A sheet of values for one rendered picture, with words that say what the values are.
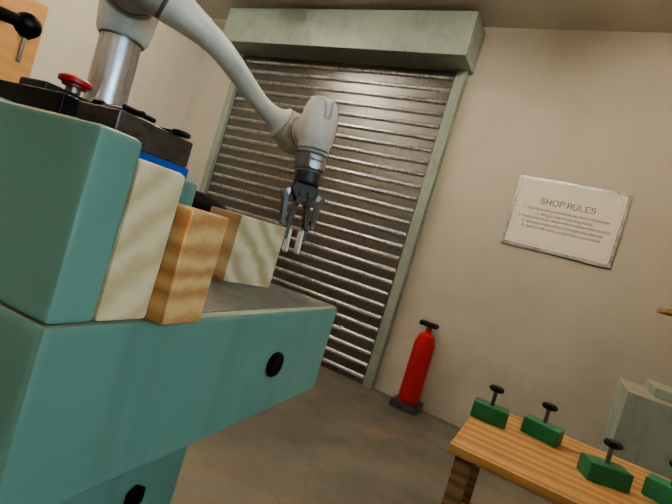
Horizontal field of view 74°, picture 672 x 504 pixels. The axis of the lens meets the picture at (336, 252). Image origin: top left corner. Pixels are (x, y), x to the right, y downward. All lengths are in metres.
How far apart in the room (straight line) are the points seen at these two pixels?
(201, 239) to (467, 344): 3.03
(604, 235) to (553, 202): 0.35
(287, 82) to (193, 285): 4.00
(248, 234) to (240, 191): 3.78
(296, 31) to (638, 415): 3.36
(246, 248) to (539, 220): 2.91
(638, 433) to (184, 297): 2.12
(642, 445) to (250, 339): 2.07
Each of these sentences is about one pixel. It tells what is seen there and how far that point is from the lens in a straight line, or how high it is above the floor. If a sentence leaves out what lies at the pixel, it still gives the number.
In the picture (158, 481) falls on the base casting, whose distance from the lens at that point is 0.38.
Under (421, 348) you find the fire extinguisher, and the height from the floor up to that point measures 0.43.
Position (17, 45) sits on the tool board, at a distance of 4.02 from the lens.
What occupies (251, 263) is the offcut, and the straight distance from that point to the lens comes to 0.29.
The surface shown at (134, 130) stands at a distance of 0.46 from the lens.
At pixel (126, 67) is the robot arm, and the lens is 1.34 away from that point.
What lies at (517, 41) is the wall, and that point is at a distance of 3.59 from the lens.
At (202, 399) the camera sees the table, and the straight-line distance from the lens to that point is 0.21.
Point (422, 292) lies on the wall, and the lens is 3.22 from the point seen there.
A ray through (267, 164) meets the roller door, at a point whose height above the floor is 1.41.
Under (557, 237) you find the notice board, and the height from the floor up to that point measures 1.36.
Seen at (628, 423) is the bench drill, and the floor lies 0.58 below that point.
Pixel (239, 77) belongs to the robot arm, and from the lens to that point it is 1.30.
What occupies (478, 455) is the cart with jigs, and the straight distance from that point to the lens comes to 1.29.
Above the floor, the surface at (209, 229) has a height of 0.93.
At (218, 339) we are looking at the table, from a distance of 0.20.
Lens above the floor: 0.94
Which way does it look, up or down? 1 degrees down
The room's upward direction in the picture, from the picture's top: 17 degrees clockwise
